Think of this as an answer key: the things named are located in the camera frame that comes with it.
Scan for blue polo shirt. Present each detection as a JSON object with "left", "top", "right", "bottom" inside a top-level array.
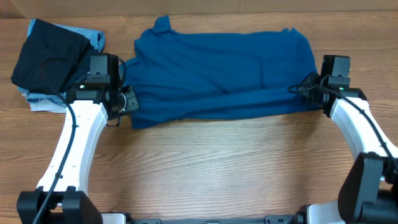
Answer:
[{"left": 126, "top": 16, "right": 317, "bottom": 129}]

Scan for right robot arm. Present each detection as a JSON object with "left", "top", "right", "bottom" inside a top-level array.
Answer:
[{"left": 289, "top": 55, "right": 397, "bottom": 223}]

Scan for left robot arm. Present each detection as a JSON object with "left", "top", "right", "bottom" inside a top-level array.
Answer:
[{"left": 16, "top": 54, "right": 140, "bottom": 224}]

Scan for folded light blue jeans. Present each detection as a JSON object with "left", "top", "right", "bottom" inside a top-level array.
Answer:
[{"left": 17, "top": 24, "right": 105, "bottom": 105}]

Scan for folded white garment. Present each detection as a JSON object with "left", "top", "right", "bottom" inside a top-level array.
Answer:
[{"left": 29, "top": 100, "right": 66, "bottom": 113}]

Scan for folded black garment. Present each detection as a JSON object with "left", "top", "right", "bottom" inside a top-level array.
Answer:
[{"left": 11, "top": 19, "right": 100, "bottom": 95}]

